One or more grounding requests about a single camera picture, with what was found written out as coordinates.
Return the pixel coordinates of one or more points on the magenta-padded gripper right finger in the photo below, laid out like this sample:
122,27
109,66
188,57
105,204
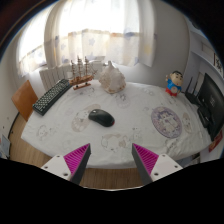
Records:
145,159

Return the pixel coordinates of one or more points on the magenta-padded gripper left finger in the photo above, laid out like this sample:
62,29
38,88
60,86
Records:
77,159

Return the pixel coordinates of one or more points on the black computer mouse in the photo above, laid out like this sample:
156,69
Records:
101,117

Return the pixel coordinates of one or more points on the white printed tablecloth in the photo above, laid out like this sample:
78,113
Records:
136,116

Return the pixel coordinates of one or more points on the black keyboard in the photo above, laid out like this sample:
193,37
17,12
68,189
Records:
51,97

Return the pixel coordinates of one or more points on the black set-top box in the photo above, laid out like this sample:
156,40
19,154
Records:
204,116

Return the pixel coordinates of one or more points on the black router with antennas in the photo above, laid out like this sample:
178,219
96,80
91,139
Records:
193,97

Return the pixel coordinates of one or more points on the wooden model sailing ship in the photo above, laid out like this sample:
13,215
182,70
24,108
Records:
81,79

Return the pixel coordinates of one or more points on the wooden chair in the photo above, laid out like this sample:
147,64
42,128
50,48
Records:
24,99

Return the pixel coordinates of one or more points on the cartoon boy figurine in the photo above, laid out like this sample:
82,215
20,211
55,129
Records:
174,83

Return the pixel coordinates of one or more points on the large white conch shell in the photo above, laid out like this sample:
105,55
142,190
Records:
112,80

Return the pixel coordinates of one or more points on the white radiator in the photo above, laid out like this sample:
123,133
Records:
53,76

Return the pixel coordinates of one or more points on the black monitor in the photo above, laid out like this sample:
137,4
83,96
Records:
213,100

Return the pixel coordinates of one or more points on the white star-print curtain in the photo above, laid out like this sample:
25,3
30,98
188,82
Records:
100,33

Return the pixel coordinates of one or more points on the white wall shelf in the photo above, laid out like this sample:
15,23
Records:
205,46

